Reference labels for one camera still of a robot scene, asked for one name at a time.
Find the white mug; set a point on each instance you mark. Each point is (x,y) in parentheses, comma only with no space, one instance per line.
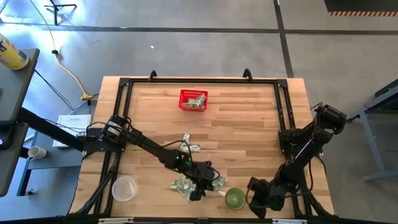
(37,152)

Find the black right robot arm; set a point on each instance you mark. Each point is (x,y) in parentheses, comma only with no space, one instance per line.
(304,149)

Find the grey metal table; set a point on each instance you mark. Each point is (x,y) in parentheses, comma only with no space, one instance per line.
(385,98)

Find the dark grey panel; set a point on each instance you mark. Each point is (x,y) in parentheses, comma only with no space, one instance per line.
(12,161)

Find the yellow power plug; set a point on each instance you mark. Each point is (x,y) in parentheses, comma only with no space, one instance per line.
(86,97)

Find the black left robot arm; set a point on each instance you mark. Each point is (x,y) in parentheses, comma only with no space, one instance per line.
(149,146)

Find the black tripod stand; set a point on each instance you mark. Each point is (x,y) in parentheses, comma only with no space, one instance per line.
(56,12)

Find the black mat hazard stripe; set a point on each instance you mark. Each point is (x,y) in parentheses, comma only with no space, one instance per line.
(360,5)

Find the white light bar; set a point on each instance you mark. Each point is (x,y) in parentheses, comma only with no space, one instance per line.
(289,221)
(115,220)

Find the black support beam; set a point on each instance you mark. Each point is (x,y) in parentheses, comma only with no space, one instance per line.
(46,126)

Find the grey low table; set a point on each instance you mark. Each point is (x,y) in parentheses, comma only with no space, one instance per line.
(56,158)

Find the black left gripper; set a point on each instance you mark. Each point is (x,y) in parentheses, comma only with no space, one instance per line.
(203,174)

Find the clear plastic container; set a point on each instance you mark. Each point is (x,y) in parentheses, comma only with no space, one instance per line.
(124,188)

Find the white booklet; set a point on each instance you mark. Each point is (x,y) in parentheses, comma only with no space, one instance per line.
(73,124)

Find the black aluminium table frame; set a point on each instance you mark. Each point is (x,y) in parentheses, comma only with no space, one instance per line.
(202,81)

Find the red plastic mesh basket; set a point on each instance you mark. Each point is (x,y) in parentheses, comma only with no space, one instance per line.
(183,93)

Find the yellow canister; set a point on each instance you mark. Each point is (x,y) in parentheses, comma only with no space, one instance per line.
(11,54)

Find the white green printed packet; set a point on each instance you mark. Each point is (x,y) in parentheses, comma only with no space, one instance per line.
(174,185)
(192,148)
(191,99)
(221,179)
(201,101)
(189,105)
(186,139)
(218,186)
(181,191)
(183,180)

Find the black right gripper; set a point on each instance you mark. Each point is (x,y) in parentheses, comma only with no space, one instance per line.
(273,194)

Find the grey side desk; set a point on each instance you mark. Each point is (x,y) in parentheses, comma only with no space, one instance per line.
(15,93)

